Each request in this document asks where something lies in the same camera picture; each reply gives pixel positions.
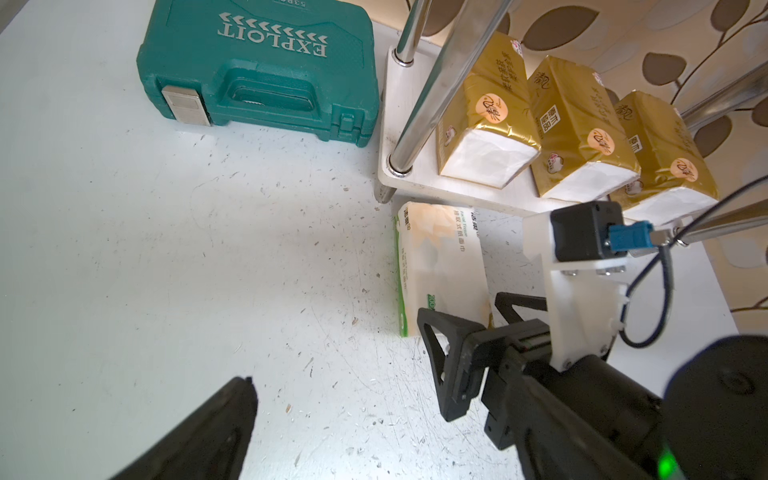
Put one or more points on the white two-tier shelf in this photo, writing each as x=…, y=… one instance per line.
x=685, y=52

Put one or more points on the white tissue pack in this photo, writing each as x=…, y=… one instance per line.
x=439, y=264

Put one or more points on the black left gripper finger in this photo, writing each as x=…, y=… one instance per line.
x=211, y=443

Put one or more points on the gold tissue pack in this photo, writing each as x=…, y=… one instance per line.
x=585, y=152
x=674, y=181
x=487, y=134

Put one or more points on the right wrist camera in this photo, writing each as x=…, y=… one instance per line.
x=580, y=247

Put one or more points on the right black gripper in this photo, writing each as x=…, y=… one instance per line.
x=530, y=405

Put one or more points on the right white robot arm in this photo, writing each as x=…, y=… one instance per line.
x=590, y=421

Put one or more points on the green plastic tool case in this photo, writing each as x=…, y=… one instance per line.
x=307, y=66

